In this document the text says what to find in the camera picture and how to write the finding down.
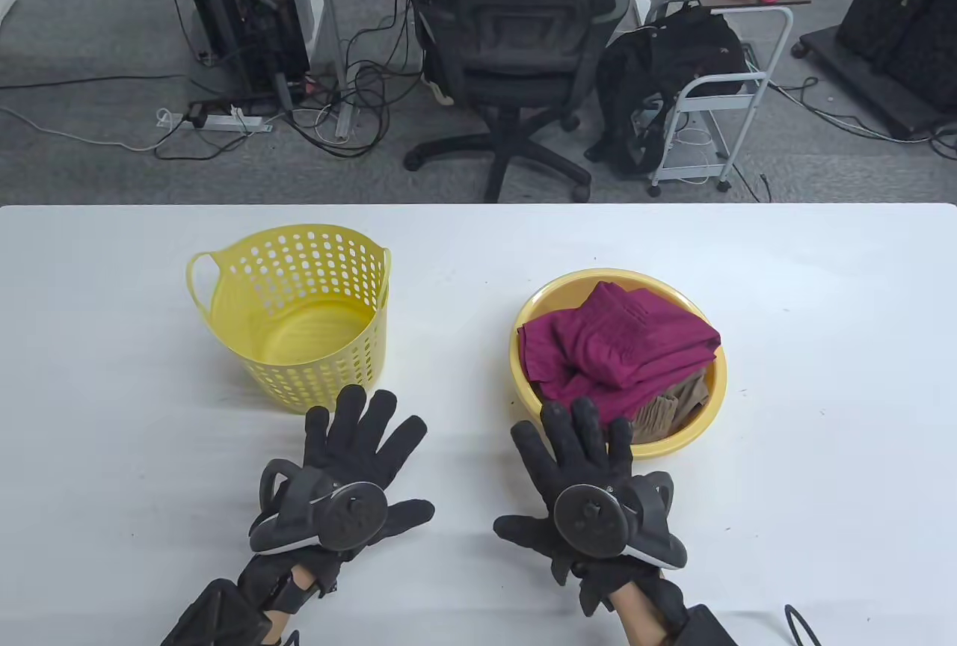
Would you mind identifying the person's left hand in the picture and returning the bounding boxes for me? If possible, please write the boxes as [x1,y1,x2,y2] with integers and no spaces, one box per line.
[238,384,436,602]

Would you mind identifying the person's right hand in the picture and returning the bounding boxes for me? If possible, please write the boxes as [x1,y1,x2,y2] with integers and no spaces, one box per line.
[493,398,685,618]

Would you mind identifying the black handheld controller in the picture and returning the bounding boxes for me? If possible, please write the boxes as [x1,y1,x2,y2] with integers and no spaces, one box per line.
[249,458,390,556]
[553,472,687,570]

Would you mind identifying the tan shorts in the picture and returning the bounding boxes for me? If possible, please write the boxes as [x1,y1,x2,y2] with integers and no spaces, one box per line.
[632,368,713,445]

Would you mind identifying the maroon shorts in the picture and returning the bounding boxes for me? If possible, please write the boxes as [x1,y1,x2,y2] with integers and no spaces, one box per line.
[517,281,722,426]

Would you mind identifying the black lattice forearm brace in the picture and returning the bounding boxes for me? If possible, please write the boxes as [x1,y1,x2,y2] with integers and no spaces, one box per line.
[161,577,274,646]

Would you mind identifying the person's left forearm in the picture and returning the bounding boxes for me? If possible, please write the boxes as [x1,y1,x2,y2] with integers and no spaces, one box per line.
[254,564,319,646]

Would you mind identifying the yellow perforated plastic basket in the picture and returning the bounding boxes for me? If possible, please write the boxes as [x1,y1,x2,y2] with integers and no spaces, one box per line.
[186,224,393,416]

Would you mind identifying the yellow round plastic basin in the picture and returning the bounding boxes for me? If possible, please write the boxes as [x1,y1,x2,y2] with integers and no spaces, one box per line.
[510,268,727,460]

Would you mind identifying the black box wrist device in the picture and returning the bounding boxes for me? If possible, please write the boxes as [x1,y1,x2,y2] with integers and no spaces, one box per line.
[669,603,741,646]

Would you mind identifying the white power strip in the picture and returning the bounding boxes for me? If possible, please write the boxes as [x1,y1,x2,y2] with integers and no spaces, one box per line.
[196,114,274,132]

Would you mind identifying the black backpack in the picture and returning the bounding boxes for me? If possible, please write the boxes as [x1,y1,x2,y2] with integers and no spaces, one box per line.
[585,3,748,177]

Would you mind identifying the black mesh office chair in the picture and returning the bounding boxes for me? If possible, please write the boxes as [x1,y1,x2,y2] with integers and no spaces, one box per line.
[404,0,647,203]

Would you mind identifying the grey metal desk leg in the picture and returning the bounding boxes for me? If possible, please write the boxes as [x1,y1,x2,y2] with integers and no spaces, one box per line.
[310,0,356,142]

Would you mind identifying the black computer tower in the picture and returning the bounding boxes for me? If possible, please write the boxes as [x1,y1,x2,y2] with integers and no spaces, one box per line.
[168,0,311,101]

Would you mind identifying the black cabinet on casters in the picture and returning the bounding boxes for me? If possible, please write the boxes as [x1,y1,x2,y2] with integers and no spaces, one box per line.
[793,0,957,140]

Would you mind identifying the black wrist device cable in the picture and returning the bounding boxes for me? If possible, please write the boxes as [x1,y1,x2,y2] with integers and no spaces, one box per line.
[784,603,819,646]

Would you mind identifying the tangle of black cables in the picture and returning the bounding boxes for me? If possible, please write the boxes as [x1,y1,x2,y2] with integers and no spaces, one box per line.
[284,10,423,159]

